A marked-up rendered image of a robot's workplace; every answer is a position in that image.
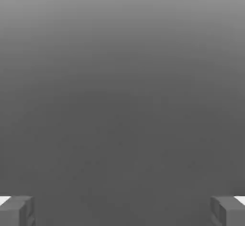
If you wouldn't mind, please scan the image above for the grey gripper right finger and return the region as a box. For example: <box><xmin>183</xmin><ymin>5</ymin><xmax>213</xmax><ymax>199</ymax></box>
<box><xmin>210</xmin><ymin>195</ymin><xmax>245</xmax><ymax>226</ymax></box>

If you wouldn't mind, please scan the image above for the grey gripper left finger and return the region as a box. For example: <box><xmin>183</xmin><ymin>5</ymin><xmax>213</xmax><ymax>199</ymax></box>
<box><xmin>0</xmin><ymin>195</ymin><xmax>36</xmax><ymax>226</ymax></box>

